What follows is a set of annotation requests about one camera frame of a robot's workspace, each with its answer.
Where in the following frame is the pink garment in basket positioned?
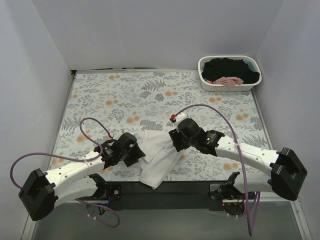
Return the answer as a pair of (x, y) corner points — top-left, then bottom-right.
(206, 76), (244, 88)

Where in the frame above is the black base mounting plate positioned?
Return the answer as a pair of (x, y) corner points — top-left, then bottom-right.
(81, 180), (225, 211)

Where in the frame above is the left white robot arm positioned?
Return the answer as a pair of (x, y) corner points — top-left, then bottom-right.
(18, 132), (145, 221)

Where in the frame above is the black garment in basket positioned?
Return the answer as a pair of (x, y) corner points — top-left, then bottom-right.
(201, 57), (260, 84)

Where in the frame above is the white t shirt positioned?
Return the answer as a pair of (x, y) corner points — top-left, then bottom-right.
(133, 130), (184, 190)

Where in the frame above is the blue garment in basket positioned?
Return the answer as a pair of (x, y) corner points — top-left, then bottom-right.
(245, 60), (256, 72)

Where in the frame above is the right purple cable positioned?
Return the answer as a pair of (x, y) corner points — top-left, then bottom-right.
(174, 104), (261, 237)

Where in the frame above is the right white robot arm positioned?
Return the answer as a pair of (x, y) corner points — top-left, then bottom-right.
(169, 117), (308, 201)

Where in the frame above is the white plastic laundry basket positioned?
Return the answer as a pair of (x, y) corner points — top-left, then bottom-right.
(197, 55), (262, 92)

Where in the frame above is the floral table mat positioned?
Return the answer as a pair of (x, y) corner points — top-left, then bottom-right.
(49, 70), (270, 169)

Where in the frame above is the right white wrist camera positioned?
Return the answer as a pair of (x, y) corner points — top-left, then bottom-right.
(169, 112), (189, 125)

